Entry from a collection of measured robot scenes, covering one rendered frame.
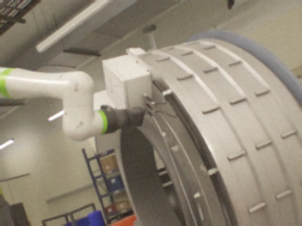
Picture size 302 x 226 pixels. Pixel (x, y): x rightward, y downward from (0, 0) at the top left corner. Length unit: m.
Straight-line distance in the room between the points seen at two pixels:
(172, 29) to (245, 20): 1.59
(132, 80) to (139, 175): 0.90
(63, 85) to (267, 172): 0.73
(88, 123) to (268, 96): 0.67
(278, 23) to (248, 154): 5.75
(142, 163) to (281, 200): 1.06
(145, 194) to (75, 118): 1.11
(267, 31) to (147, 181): 5.13
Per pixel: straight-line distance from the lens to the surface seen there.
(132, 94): 1.36
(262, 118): 1.24
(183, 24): 7.43
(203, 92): 1.24
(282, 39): 6.76
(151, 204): 2.13
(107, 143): 2.10
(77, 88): 1.12
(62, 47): 5.88
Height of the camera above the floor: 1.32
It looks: 8 degrees up
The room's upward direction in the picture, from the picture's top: 20 degrees counter-clockwise
